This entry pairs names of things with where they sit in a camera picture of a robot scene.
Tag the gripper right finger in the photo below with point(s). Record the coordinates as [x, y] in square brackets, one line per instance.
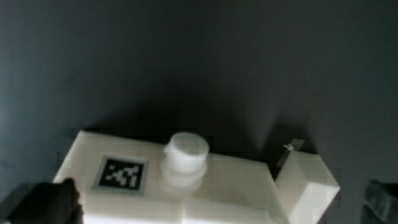
[380, 203]

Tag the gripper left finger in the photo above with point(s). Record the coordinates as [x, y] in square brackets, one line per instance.
[41, 203]

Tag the white cabinet door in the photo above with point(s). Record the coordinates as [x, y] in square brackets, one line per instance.
[167, 184]

